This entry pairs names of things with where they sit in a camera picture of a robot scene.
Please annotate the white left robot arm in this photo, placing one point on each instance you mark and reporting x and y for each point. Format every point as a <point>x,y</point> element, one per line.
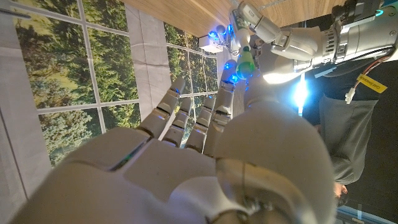
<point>363,34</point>

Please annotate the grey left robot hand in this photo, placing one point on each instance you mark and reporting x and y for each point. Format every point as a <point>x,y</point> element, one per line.
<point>295,46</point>

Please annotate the green marker cap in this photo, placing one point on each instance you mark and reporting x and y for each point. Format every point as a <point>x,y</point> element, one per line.
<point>245,67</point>

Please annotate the printed window backdrop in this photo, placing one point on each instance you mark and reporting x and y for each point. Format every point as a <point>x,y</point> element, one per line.
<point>62,62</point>

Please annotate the person in dark clothes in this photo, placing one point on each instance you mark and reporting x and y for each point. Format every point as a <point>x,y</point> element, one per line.
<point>345,133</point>

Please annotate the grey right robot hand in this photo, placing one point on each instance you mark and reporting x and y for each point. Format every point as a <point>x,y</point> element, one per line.
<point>186,174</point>

